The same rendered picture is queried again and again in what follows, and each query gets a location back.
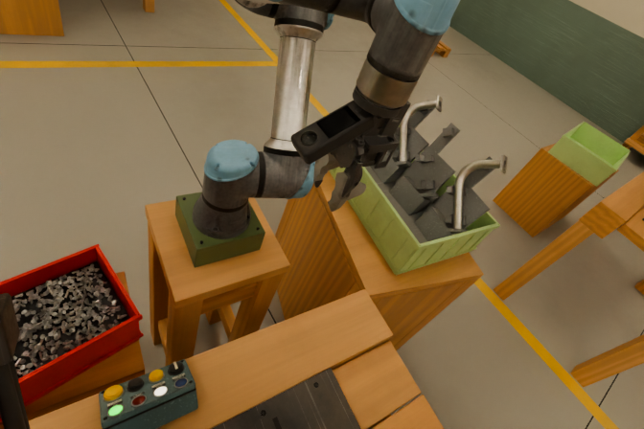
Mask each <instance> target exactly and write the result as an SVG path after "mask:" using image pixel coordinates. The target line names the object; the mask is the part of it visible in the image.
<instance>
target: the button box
mask: <svg viewBox="0 0 644 429"><path fill-rule="evenodd" d="M179 362H181V363H182V364H183V370H182V371H181V372H179V373H169V366H170V365H168V366H165V367H163V368H160V369H158V370H161V371H163V377H162V378H161V379H160V380H158V381H154V382H152V381H150V378H149V376H150V373H151V372H150V373H146V374H143V375H141V376H138V377H140V378H142V379H143V385H142V386H141V387H140V388H139V389H137V390H133V391H131V390H129V389H128V386H127V384H128V382H129V381H130V380H129V381H127V382H124V383H121V384H119V385H120V386H122V387H123V393H122V394H121V395H120V396H119V397H117V398H116V399H113V400H105V399H104V392H105V391H106V390H104V391H101V392H100V393H99V401H100V414H101V426H102V428H103V429H156V428H159V427H161V426H163V425H165V424H167V423H169V422H171V421H173V420H175V419H177V418H181V417H183V416H185V415H187V414H189V413H191V412H192V411H194V410H196V409H197V408H198V403H197V395H196V383H195V381H194V378H193V376H192V374H191V371H190V369H189V367H188V364H187V362H186V360H185V359H182V360H180V361H179ZM181 378H185V379H187V383H186V384H185V385H183V386H181V387H177V386H175V382H176V381H177V380H178V379H181ZM160 387H166V388H167V391H166V392H165V393H164V394H162V395H155V394H154V392H155V390H157V389H158V388H160ZM140 395H143V396H144V397H145V398H146V399H145V401H144V402H143V403H141V404H139V405H133V404H132V401H133V399H134V398H135V397H137V396H140ZM117 405H121V406H123V409H122V411H121V412H120V413H119V414H117V415H114V416H112V415H110V414H109V410H110V409H111V408H113V407H114V406H117Z"/></svg>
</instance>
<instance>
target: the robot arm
mask: <svg viewBox="0 0 644 429"><path fill-rule="evenodd" d="M235 1H236V2H237V3H238V4H240V5H241V6H242V7H244V8H245V9H247V10H249V11H252V12H254V13H256V14H258V15H262V16H265V17H270V18H274V19H275V23H274V29H275V31H276V32H277V34H278V35H279V36H280V44H279V55H278V65H277V76H276V86H275V96H274V106H273V117H272V127H271V138H270V139H269V140H268V141H267V142H266V143H264V151H257V149H256V148H255V147H253V146H252V145H251V144H248V143H247V142H245V141H241V140H227V141H222V142H220V143H217V144H216V145H215V146H214V147H212V148H211V149H210V150H209V152H208V154H207V158H206V162H205V164H204V178H203V186H202V194H201V195H200V198H199V199H198V200H197V201H196V203H195V205H194V208H193V222H194V224H195V226H196V227H197V229H198V230H199V231H200V232H201V233H202V234H204V235H206V236H208V237H212V238H218V239H228V238H232V237H237V236H239V235H240V234H242V233H243V232H244V231H245V230H246V229H247V227H248V225H249V221H250V217H251V212H250V207H249V203H248V198H285V199H291V198H302V197H304V196H306V195H307V194H308V193H309V192H310V190H311V187H312V185H313V182H314V186H315V187H316V188H318V187H319V186H320V184H321V183H322V181H323V177H324V175H325V174H326V173H327V172H328V170H331V169H335V168H338V167H340V168H346V169H345V170H344V171H343V172H338V173H337V174H336V177H335V187H334V190H333V191H332V197H331V200H330V201H328V204H329V207H330V210H331V212H334V211H336V210H338V209H339V208H340V207H341V206H342V205H343V204H344V203H345V202H346V201H347V200H350V199H352V198H354V197H357V196H359V195H361V194H363V193H364V192H365V190H366V185H365V184H364V183H361V182H359V181H360V180H361V177H362V167H369V166H373V165H375V166H374V168H375V169H379V168H385V167H386V165H387V164H388V162H389V160H390V158H391V157H392V155H393V153H394V152H395V150H396V148H397V146H398V145H399V141H398V140H397V139H396V138H395V137H394V134H395V132H396V130H397V128H398V127H399V125H400V123H401V121H402V120H403V117H404V115H405V113H406V112H407V110H408V108H409V106H410V104H411V103H410V102H409V101H408V99H409V97H410V95H411V93H412V92H413V90H414V88H415V86H416V84H417V82H418V81H419V77H420V76H421V74H422V72H423V71H424V69H425V67H426V65H427V63H428V61H429V59H430V58H431V56H432V54H433V52H434V50H435V48H436V47H437V45H438V43H439V41H440V39H441V38H442V36H443V34H444V33H445V32H446V31H447V30H448V28H449V25H450V20H451V18H452V16H453V14H454V12H455V10H456V8H457V6H458V4H459V2H460V0H235ZM334 15H339V16H343V17H347V18H351V19H354V20H358V21H363V22H365V23H367V24H368V25H369V26H370V28H371V29H372V30H373V31H374V33H375V34H376V35H375V37H374V40H373V42H372V45H371V47H370V49H369V52H368V54H367V57H366V59H365V61H364V64H363V66H362V68H361V71H360V73H359V75H358V78H357V80H356V87H355V90H354V92H353V99H354V100H353V101H351V102H348V103H347V104H345V105H343V106H341V107H340V108H338V109H336V110H335V111H334V112H332V113H330V114H328V115H327V116H325V117H323V118H321V119H319V120H318V121H316V122H314V123H312V124H310V125H308V126H307V119H308V111H309V102H310V93H311V77H312V68H313V60H314V51H315V43H316V41H317V40H318V39H319V38H320V37H322V36H323V32H324V30H327V29H329V28H330V26H331V25H332V23H333V20H334V19H333V17H334ZM391 140H392V141H393V142H392V141H391ZM388 150H392V151H391V152H390V154H389V156H388V158H387V159H386V161H384V162H382V159H383V158H384V156H385V154H386V152H387V151H388Z"/></svg>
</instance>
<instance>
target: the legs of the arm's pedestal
mask: <svg viewBox="0 0 644 429"><path fill-rule="evenodd" d="M148 235H149V312H150V333H151V337H152V341H153V344H154V345H158V344H161V343H162V345H163V349H164V352H165V355H166V364H165V366H168V365H170V364H171V363H173V362H174V361H175V362H177V361H180V360H182V359H187V358H190V357H192V356H194V350H195V345H196V336H197V330H198V325H199V319H200V315H201V314H204V313H205V314H206V317H207V320H208V323H209V325H211V324H214V323H217V322H219V321H222V324H223V327H224V329H225V332H226V335H227V337H228V343H229V342H231V341H234V340H236V339H239V338H241V337H243V336H245V335H248V334H250V333H253V332H256V331H258V330H259V329H260V326H261V324H262V322H263V320H264V317H265V315H266V313H267V310H268V308H269V306H270V304H271V302H272V299H273V297H274V295H275V293H276V290H277V288H278V286H279V284H280V281H281V279H282V277H283V276H284V273H283V274H280V275H277V276H274V277H271V278H268V279H265V280H262V281H259V282H254V283H251V284H249V285H246V286H243V287H240V288H237V289H234V290H231V291H228V292H225V293H222V294H219V295H217V296H214V297H211V298H208V299H205V300H202V301H199V302H196V303H193V304H190V305H185V306H182V307H180V308H177V309H174V307H173V302H172V298H171V295H170V292H169V289H168V286H167V283H166V280H165V276H164V273H163V270H162V267H161V263H160V260H159V258H158V254H157V251H156V248H155V245H154V241H153V238H152V235H151V231H150V226H149V224H148ZM239 301H241V304H240V307H239V310H238V313H237V316H236V318H235V315H234V313H233V310H232V308H231V304H233V303H236V302H239Z"/></svg>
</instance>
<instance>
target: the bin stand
mask: <svg viewBox="0 0 644 429"><path fill-rule="evenodd" d="M116 275H117V277H118V278H119V280H120V281H121V283H122V285H123V286H124V288H125V290H126V292H127V294H128V295H129V292H128V287H127V279H126V274H125V272H119V273H116ZM143 374H146V373H145V365H144V360H143V355H142V352H141V347H140V342H139V340H137V341H136V342H134V343H132V344H131V345H129V346H127V347H126V348H124V349H122V350H120V351H118V352H117V353H115V354H113V355H112V356H110V357H108V358H106V359H105V360H104V361H102V362H101V363H99V364H97V365H96V366H94V367H92V368H91V369H89V370H87V371H86V372H84V373H81V374H80V375H78V376H76V377H75V378H73V379H71V380H70V381H68V382H66V383H65V384H63V385H61V386H60V387H58V388H56V389H55V390H53V391H51V392H50V393H48V394H47V395H45V396H43V397H41V398H40V399H38V400H36V401H35V402H33V403H31V404H30V405H28V406H26V407H25V409H26V413H27V417H28V420H31V419H34V418H38V417H40V416H43V415H45V414H48V413H51V412H53V411H55V410H57V409H60V408H62V407H65V406H67V405H70V404H73V403H75V402H78V401H80V400H83V399H85V398H88V397H90V396H92V395H96V394H99V393H100V392H101V391H104V390H106V389H108V388H109V387H111V386H114V385H119V384H121V383H124V382H127V381H129V380H131V379H133V378H135V377H138V376H141V375H143Z"/></svg>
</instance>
